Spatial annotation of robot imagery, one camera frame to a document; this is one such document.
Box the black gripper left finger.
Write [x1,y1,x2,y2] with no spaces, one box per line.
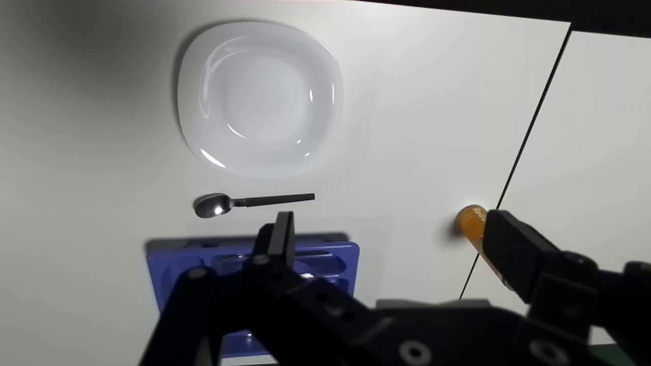
[138,210,383,366]

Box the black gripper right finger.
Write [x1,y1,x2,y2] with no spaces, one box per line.
[485,207,651,366]

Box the blue plastic cutlery holder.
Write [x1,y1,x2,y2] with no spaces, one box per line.
[144,231,362,363]

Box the orange drink can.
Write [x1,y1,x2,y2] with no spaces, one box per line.
[454,203,506,274]

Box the white square plate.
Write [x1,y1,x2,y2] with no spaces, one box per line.
[173,18,344,180]

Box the black handled metal spoon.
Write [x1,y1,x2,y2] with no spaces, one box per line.
[191,192,318,220]

